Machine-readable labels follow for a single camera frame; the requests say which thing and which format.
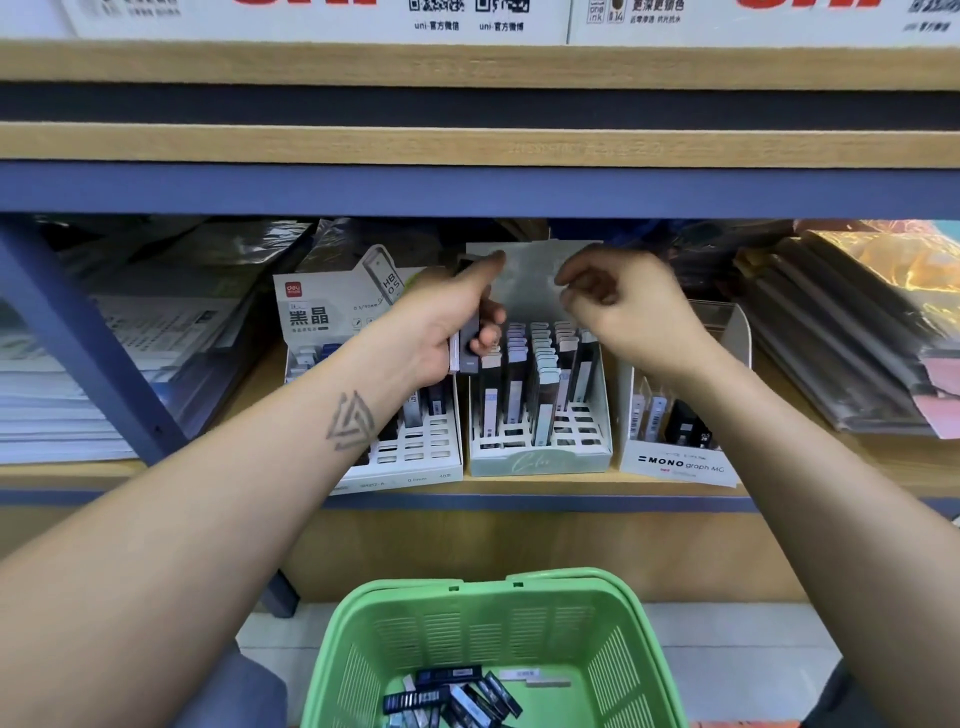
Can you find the person's left hand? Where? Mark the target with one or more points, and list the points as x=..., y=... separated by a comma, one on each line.
x=435, y=315

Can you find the person's right hand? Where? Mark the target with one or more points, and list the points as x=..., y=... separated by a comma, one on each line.
x=645, y=308

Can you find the bundle of lead cases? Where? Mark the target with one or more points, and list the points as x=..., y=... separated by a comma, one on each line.
x=456, y=353

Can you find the pale green display box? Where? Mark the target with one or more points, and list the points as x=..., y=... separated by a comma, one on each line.
x=525, y=270

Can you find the white display box red label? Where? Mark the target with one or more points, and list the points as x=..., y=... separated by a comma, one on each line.
x=428, y=450

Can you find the clear plastic display box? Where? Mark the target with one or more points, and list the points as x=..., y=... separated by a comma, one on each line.
x=675, y=462

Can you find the green plastic basket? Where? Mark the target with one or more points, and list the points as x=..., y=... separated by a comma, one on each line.
x=480, y=600

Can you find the pile of lead cases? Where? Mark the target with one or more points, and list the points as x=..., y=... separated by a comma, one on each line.
x=458, y=698

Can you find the person's left forearm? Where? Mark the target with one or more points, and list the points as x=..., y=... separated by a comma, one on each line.
x=165, y=578

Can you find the person's right forearm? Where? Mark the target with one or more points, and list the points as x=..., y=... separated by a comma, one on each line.
x=840, y=540

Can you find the row of white boxes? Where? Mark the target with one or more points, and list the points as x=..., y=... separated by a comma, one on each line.
x=450, y=18

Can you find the dark plastic-wrapped packs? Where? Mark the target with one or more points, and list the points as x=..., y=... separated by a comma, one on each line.
x=870, y=323

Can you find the stack of wrapped paper packs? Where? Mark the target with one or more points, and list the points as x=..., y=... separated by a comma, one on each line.
x=105, y=353

